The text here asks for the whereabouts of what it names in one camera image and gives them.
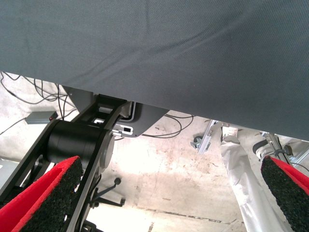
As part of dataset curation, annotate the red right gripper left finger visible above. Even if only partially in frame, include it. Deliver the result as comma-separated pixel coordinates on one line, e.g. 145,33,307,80
0,155,84,232

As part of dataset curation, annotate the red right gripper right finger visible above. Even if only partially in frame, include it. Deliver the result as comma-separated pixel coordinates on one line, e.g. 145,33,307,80
261,155,309,232

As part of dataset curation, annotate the aluminium profile bar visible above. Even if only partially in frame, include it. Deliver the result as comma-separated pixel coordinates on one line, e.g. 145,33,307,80
265,132,309,170
197,119,218,155

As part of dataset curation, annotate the person in white trousers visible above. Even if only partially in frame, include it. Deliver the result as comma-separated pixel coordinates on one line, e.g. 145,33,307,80
220,120,294,232

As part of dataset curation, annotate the black chair base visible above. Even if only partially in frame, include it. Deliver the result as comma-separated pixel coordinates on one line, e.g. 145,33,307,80
89,177,126,208

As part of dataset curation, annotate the grey power box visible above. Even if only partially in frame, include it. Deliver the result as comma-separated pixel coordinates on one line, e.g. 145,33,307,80
25,111,59,125

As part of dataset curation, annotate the dark grey base panel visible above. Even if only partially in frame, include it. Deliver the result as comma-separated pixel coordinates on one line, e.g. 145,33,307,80
63,85,169,138

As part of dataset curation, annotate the dark grey table cloth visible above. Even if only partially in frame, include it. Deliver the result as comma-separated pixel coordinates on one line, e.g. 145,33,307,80
0,0,309,142

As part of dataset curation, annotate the black frame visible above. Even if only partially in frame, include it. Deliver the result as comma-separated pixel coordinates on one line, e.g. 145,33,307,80
0,93,131,232

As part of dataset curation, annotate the thin black floor cable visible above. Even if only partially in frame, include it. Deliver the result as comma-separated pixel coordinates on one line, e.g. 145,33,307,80
141,113,195,140
0,71,78,121
0,117,28,136

